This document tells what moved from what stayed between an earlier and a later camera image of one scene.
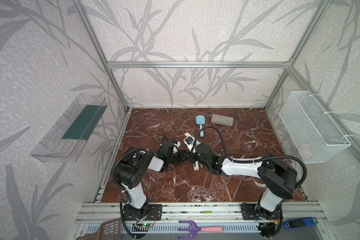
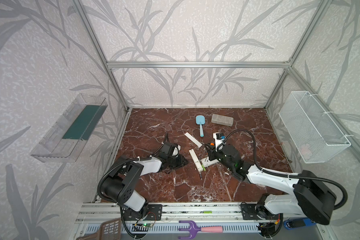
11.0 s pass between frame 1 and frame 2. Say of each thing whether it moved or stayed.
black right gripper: moved
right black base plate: stayed
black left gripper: stayed
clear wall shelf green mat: stayed
